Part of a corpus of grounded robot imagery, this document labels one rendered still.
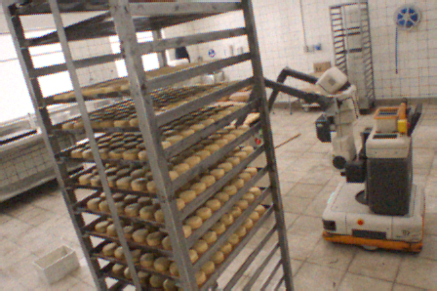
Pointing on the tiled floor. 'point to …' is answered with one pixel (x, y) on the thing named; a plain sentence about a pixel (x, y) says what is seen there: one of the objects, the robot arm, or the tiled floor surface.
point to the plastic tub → (57, 264)
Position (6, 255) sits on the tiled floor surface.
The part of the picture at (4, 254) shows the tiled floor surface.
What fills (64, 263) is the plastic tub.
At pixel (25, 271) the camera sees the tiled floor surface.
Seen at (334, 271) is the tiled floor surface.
